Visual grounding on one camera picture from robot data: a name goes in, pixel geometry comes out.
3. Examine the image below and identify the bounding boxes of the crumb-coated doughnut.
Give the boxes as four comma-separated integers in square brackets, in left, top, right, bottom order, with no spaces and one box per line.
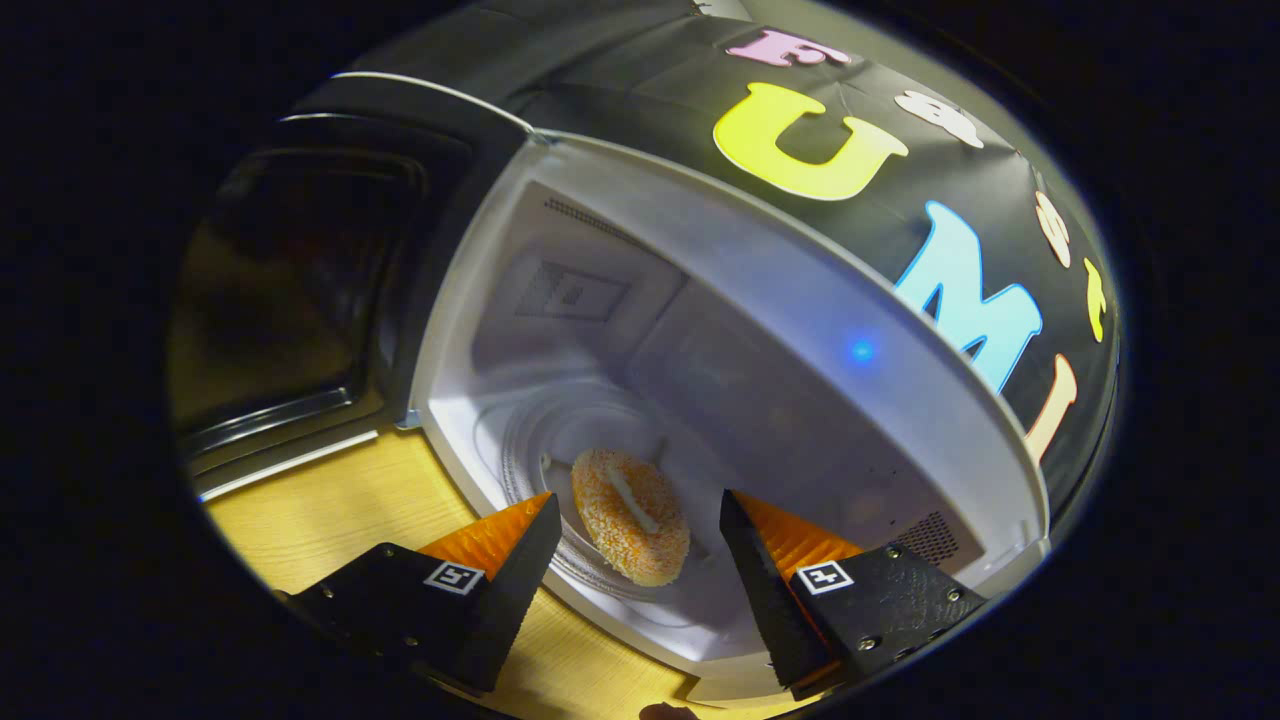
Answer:
[570,448,693,588]

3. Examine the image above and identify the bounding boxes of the glass microwave turntable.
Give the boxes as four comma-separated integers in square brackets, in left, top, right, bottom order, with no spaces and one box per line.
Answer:
[490,385,721,606]

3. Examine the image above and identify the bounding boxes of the white microwave oven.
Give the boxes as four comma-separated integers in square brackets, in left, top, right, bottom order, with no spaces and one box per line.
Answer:
[170,70,1051,706]

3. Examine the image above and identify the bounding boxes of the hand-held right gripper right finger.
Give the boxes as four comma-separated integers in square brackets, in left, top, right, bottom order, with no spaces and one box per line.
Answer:
[718,488,991,701]

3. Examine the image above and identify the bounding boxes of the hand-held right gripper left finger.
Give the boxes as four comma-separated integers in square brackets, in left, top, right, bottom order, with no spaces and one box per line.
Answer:
[275,492,563,696]

